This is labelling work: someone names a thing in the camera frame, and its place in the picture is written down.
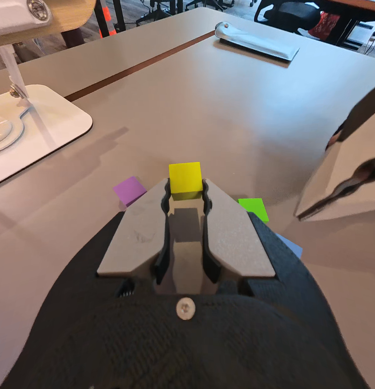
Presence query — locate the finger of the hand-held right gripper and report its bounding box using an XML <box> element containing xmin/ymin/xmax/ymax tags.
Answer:
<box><xmin>302</xmin><ymin>174</ymin><xmax>375</xmax><ymax>222</ymax></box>
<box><xmin>294</xmin><ymin>112</ymin><xmax>375</xmax><ymax>220</ymax></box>

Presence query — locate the silver metal clip plate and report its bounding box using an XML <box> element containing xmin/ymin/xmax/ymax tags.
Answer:
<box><xmin>215</xmin><ymin>22</ymin><xmax>300</xmax><ymax>63</ymax></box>

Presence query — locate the yellow foam cube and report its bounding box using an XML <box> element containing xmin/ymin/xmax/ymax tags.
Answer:
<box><xmin>169</xmin><ymin>162</ymin><xmax>204</xmax><ymax>201</ymax></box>

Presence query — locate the red patterned bag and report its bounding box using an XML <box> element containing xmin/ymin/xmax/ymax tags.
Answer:
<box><xmin>308</xmin><ymin>12</ymin><xmax>341</xmax><ymax>41</ymax></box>

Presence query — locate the white document holder stand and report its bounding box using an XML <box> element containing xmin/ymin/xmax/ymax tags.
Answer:
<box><xmin>0</xmin><ymin>0</ymin><xmax>97</xmax><ymax>187</ymax></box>

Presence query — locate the green foam cube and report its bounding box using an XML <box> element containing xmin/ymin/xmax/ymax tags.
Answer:
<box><xmin>237</xmin><ymin>198</ymin><xmax>269</xmax><ymax>224</ymax></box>

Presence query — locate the black office chair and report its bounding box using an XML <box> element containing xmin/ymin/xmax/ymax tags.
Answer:
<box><xmin>254</xmin><ymin>0</ymin><xmax>322</xmax><ymax>34</ymax></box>

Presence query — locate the orange traffic cone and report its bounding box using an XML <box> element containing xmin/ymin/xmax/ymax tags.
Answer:
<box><xmin>99</xmin><ymin>6</ymin><xmax>117</xmax><ymax>38</ymax></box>

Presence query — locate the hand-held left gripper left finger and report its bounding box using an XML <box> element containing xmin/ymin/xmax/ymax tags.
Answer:
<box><xmin>97</xmin><ymin>178</ymin><xmax>171</xmax><ymax>285</ymax></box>

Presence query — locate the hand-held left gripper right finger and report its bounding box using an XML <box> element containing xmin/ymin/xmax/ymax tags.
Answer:
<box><xmin>202</xmin><ymin>178</ymin><xmax>276</xmax><ymax>284</ymax></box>

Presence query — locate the purple foam cube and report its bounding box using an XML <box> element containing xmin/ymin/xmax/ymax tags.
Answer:
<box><xmin>113</xmin><ymin>176</ymin><xmax>148</xmax><ymax>208</ymax></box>

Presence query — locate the blue foam cube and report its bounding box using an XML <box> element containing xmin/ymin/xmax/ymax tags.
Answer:
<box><xmin>274</xmin><ymin>232</ymin><xmax>303</xmax><ymax>259</ymax></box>

